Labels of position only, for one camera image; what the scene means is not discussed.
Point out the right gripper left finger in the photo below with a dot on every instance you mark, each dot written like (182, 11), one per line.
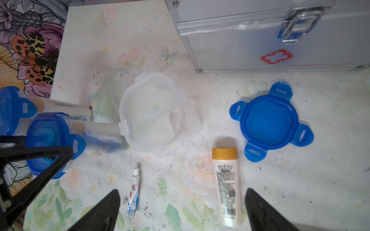
(102, 217)

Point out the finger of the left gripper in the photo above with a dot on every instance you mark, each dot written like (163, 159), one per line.
(12, 207)
(12, 140)

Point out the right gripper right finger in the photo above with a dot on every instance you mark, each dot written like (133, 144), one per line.
(262, 216)

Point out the blue lid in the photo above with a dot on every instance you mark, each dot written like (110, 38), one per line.
(57, 129)
(270, 122)
(16, 112)

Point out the blue toothbrush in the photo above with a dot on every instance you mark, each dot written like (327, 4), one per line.
(105, 141)

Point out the white bottle back label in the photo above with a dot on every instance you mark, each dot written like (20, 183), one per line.
(226, 171)

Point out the small toothpaste tube left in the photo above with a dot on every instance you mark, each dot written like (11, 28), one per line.
(134, 194)

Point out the clear plastic cup back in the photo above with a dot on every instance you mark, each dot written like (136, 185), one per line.
(154, 114)

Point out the silver metal first-aid case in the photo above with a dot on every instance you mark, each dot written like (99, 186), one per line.
(274, 35)

